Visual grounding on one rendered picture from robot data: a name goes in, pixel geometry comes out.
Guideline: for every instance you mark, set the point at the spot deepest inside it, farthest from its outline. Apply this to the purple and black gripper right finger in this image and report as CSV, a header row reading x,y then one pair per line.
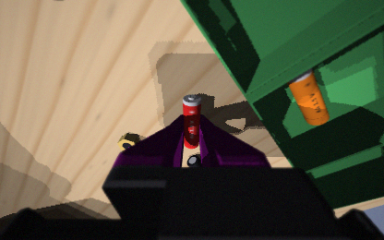
x,y
225,149

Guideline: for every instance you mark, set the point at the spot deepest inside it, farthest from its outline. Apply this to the orange battery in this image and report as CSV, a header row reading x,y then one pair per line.
x,y
309,99

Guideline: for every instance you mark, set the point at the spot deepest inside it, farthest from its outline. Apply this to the black battery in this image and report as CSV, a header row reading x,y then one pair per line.
x,y
194,161

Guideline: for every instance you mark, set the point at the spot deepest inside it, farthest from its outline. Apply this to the green rack of three bins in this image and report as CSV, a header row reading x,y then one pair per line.
x,y
263,44

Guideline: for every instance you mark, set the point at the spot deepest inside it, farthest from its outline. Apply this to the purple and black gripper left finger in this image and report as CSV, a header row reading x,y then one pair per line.
x,y
157,149

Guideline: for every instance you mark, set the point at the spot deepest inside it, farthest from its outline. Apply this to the red battery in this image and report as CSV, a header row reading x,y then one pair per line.
x,y
191,109

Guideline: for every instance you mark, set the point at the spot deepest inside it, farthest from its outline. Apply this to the yellow hex nut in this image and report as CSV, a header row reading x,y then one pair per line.
x,y
127,141

